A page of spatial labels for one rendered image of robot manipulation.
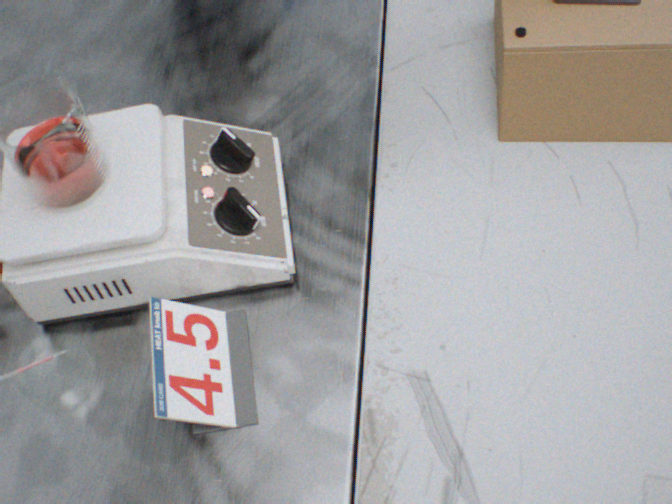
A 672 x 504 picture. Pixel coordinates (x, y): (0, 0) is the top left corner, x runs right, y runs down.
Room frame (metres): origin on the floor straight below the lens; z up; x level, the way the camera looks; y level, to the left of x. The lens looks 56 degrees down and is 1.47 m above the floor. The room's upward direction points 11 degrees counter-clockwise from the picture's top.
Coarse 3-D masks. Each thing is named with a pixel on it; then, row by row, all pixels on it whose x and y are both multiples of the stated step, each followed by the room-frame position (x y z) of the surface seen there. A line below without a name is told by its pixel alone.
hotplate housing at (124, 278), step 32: (288, 224) 0.40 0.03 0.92; (96, 256) 0.37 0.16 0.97; (128, 256) 0.36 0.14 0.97; (160, 256) 0.36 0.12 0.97; (192, 256) 0.36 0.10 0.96; (224, 256) 0.36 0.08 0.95; (256, 256) 0.36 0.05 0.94; (288, 256) 0.37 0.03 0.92; (32, 288) 0.36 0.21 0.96; (64, 288) 0.36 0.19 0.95; (96, 288) 0.36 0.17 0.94; (128, 288) 0.36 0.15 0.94; (160, 288) 0.36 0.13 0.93; (192, 288) 0.36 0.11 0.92; (224, 288) 0.36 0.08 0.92; (256, 288) 0.36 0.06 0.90; (64, 320) 0.36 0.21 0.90
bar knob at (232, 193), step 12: (228, 192) 0.40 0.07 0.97; (228, 204) 0.40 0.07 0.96; (240, 204) 0.39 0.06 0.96; (216, 216) 0.39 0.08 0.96; (228, 216) 0.39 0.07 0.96; (240, 216) 0.39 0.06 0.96; (252, 216) 0.38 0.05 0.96; (228, 228) 0.38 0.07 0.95; (240, 228) 0.38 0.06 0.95; (252, 228) 0.38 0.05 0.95
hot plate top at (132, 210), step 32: (96, 128) 0.47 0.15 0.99; (128, 128) 0.46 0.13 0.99; (160, 128) 0.46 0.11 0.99; (128, 160) 0.43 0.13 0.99; (160, 160) 0.43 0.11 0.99; (128, 192) 0.40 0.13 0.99; (160, 192) 0.40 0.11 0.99; (0, 224) 0.40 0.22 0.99; (32, 224) 0.39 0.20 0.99; (64, 224) 0.39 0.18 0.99; (96, 224) 0.38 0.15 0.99; (128, 224) 0.38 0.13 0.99; (160, 224) 0.37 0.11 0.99; (0, 256) 0.37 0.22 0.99; (32, 256) 0.37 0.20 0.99; (64, 256) 0.37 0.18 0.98
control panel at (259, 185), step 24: (192, 144) 0.46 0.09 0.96; (264, 144) 0.47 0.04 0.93; (192, 168) 0.43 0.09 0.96; (216, 168) 0.44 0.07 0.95; (264, 168) 0.44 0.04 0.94; (192, 192) 0.41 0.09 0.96; (216, 192) 0.41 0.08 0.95; (240, 192) 0.42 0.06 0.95; (264, 192) 0.42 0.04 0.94; (192, 216) 0.39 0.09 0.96; (264, 216) 0.40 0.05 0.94; (192, 240) 0.37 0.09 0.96; (216, 240) 0.37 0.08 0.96; (240, 240) 0.37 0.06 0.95; (264, 240) 0.38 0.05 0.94
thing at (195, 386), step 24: (168, 312) 0.34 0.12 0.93; (192, 312) 0.34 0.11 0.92; (168, 336) 0.32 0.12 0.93; (192, 336) 0.32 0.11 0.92; (216, 336) 0.32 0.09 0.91; (168, 360) 0.30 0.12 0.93; (192, 360) 0.30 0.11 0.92; (216, 360) 0.30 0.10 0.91; (168, 384) 0.28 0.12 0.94; (192, 384) 0.28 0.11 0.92; (216, 384) 0.28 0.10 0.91; (168, 408) 0.26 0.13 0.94; (192, 408) 0.26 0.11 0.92; (216, 408) 0.27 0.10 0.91
